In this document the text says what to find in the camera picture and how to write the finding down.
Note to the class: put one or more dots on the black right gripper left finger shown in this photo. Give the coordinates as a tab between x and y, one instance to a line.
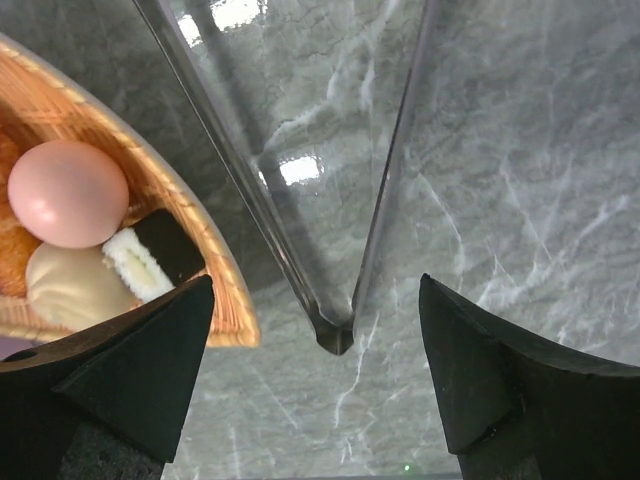
109	402

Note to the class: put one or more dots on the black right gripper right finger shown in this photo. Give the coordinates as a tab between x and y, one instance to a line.
515	405

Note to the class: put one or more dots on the white steamed bun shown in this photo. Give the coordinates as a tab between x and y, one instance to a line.
75	288

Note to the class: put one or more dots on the rice and seaweed sushi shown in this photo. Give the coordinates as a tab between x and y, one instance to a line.
154	255

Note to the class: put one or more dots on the pink egg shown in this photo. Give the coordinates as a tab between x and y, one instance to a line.
68	193

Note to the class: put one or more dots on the metal food tongs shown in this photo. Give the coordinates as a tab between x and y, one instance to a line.
309	105

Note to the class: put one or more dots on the woven bamboo basket tray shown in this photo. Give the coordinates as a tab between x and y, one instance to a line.
40	103

